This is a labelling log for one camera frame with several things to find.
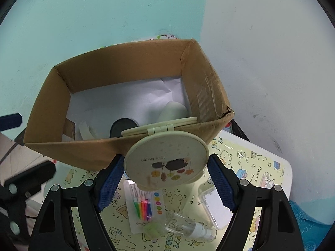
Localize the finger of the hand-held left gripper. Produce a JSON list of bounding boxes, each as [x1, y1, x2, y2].
[[0, 113, 23, 131], [5, 161, 57, 196]]

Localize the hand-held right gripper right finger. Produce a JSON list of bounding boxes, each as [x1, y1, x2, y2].
[[209, 154, 304, 251]]

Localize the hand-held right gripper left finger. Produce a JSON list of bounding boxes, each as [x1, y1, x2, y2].
[[27, 154, 125, 251]]

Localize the clear rectangular plastic case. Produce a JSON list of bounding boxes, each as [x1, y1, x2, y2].
[[198, 183, 233, 231]]

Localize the clear spray bottle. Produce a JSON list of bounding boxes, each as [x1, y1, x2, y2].
[[164, 213, 218, 241]]

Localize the black round object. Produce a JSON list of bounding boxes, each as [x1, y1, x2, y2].
[[110, 118, 139, 138]]

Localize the round cream compact mirror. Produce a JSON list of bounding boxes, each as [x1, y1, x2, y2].
[[121, 116, 209, 189]]

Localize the white cylindrical bottle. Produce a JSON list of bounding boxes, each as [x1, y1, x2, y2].
[[157, 101, 188, 123]]

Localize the brown cardboard box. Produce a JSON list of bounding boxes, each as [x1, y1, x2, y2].
[[23, 38, 235, 170]]

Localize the yellow cartoon printed mat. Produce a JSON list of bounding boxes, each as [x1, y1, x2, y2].
[[44, 131, 286, 251]]

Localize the small green plastic piece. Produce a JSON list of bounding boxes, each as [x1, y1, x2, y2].
[[142, 221, 163, 241]]

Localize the white folding table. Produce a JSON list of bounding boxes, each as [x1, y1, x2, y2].
[[39, 129, 292, 251]]

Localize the white paper sheet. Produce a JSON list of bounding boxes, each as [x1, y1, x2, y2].
[[67, 76, 191, 139]]

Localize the blue foil balloon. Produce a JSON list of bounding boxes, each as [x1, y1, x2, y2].
[[289, 200, 330, 251]]

